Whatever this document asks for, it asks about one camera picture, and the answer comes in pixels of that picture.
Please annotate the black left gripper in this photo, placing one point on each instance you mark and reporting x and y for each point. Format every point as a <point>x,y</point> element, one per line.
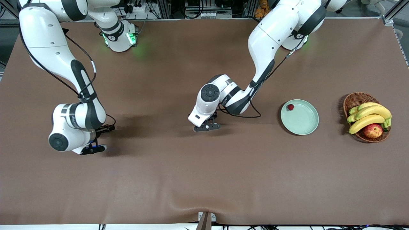
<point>215,115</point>

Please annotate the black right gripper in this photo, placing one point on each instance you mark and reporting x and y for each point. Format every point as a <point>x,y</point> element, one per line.
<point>103,130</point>

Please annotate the red plastic strawberry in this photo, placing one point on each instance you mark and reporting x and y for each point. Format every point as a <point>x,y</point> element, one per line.
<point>290,107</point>

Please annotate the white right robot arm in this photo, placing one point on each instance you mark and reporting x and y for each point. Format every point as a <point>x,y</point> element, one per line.
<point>48,35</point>

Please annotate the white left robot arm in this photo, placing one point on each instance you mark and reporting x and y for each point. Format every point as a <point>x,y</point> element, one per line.
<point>274,35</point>

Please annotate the pale green round plate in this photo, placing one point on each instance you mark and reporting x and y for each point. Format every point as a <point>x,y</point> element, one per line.
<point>302,119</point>

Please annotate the brown table cover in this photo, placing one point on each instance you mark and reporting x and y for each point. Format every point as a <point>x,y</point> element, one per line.
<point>204,175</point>

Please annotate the pile of orange snacks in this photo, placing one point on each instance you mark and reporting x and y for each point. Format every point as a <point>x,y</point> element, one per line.
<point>262,8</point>

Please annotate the white power strip with plugs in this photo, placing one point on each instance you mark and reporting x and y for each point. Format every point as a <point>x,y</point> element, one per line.
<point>137,9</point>

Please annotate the brown wicker basket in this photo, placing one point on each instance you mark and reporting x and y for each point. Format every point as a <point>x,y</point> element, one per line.
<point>354,99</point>

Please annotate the yellow banana bunch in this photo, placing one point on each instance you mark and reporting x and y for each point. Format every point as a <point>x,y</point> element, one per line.
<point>370,111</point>

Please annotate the red yellow apple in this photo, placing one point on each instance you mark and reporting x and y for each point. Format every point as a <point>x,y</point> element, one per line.
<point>372,131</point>

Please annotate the grey metal table bracket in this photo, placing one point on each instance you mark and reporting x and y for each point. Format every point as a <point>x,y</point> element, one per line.
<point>206,222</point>

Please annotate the aluminium frame post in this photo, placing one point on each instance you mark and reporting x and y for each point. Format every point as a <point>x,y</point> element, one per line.
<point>163,9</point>

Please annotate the aluminium frame strut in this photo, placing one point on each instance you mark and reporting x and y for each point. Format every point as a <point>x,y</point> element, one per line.
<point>391,17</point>
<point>9,9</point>

